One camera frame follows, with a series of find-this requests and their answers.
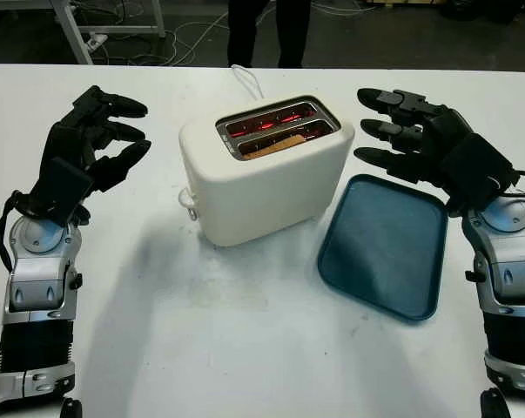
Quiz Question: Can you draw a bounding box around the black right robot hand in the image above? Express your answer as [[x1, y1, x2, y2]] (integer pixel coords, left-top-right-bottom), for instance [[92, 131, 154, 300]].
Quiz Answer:
[[353, 88, 473, 217]]

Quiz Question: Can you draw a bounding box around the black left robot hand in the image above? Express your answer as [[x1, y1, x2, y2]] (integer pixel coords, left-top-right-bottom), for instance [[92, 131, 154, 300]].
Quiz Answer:
[[44, 85, 152, 226]]

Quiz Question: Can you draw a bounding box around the browned toast slice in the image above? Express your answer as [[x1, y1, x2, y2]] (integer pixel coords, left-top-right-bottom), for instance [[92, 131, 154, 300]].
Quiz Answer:
[[243, 133, 305, 158]]

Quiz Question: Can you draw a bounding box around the white two-slot toaster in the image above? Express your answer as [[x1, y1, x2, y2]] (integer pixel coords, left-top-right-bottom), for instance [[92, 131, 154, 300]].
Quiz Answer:
[[178, 93, 356, 248]]

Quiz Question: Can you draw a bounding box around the person in dark trousers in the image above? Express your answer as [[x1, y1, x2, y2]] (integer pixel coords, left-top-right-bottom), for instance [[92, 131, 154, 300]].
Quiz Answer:
[[226, 0, 311, 69]]

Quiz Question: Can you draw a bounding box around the dark blue plastic tray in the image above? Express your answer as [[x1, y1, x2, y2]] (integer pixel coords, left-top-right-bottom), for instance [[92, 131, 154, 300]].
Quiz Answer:
[[317, 173, 448, 323]]

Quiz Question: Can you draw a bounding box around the white metal table frame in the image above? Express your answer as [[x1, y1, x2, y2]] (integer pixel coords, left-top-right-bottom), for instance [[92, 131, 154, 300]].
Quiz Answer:
[[52, 0, 167, 65]]

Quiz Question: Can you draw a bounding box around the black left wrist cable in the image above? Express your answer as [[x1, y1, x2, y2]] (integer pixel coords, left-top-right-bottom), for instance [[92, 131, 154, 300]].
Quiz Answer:
[[0, 190, 33, 272]]

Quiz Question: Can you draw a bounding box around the white floor cable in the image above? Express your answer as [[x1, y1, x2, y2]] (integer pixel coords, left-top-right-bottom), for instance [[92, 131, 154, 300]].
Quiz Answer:
[[170, 8, 231, 64]]

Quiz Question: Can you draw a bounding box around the white toaster power cord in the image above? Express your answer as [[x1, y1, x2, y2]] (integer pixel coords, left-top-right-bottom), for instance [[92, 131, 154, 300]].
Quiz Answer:
[[230, 64, 265, 100]]

